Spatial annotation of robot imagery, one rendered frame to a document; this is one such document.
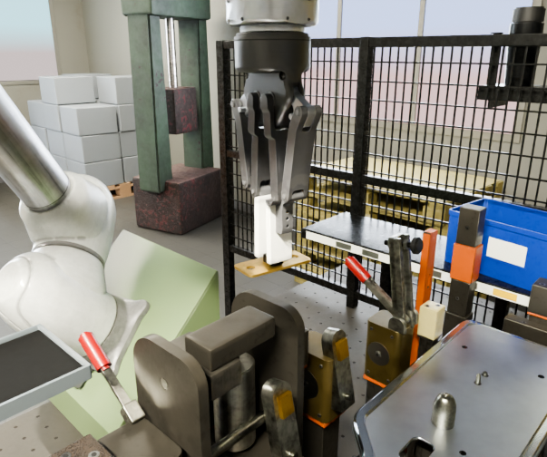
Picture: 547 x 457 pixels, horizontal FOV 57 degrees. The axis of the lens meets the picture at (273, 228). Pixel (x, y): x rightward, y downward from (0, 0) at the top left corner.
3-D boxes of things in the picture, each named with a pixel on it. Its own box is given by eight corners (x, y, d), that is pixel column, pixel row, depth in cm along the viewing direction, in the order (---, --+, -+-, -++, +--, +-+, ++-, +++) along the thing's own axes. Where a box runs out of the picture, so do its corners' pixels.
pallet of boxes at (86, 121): (161, 189, 588) (151, 75, 546) (88, 205, 528) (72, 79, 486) (106, 171, 672) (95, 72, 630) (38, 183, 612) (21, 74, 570)
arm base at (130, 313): (57, 378, 116) (37, 371, 112) (103, 291, 124) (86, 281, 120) (105, 400, 105) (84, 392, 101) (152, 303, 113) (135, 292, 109)
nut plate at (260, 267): (250, 278, 53) (250, 267, 53) (232, 267, 56) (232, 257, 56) (312, 261, 58) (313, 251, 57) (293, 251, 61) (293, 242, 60)
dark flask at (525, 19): (528, 86, 122) (542, 5, 116) (496, 85, 126) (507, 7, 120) (538, 85, 127) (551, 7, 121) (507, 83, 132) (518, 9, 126)
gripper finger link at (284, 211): (286, 184, 53) (303, 189, 51) (286, 229, 55) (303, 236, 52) (274, 186, 53) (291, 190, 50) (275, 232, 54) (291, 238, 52)
